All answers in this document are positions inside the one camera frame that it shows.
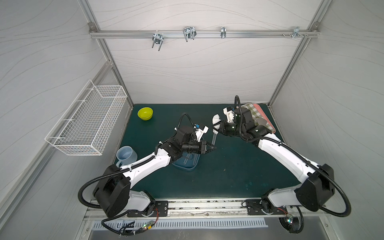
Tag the green white checkered cloth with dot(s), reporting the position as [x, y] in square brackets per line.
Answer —
[249, 106]

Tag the yellow green bowl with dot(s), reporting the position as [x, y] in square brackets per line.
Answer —
[145, 113]

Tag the metal clamp hook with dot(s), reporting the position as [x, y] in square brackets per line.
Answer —
[189, 33]
[223, 32]
[296, 34]
[158, 39]

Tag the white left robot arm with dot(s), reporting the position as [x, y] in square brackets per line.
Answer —
[114, 192]

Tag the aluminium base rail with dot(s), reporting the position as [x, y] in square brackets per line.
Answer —
[216, 208]

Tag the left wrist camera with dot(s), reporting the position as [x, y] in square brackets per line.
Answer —
[200, 131]

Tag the aluminium cross rail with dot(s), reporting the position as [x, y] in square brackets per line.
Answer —
[201, 34]

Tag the white gauze wipe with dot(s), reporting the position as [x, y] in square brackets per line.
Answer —
[216, 118]

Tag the clear test tube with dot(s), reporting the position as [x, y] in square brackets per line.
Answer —
[214, 138]
[187, 158]

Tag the white wire basket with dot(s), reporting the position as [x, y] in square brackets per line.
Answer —
[85, 127]

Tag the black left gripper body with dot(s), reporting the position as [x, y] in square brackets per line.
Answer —
[202, 147]

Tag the pink plastic tray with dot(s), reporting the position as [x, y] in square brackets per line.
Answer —
[262, 119]

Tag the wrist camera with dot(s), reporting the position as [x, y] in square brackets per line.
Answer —
[200, 131]
[230, 114]

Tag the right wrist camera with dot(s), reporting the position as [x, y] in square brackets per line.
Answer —
[230, 114]

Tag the light blue mug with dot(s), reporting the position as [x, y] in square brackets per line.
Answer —
[126, 156]

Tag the blue plastic tub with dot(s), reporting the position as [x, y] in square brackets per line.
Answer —
[190, 166]

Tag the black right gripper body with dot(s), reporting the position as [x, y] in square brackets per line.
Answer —
[220, 127]

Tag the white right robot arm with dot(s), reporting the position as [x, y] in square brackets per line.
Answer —
[315, 186]

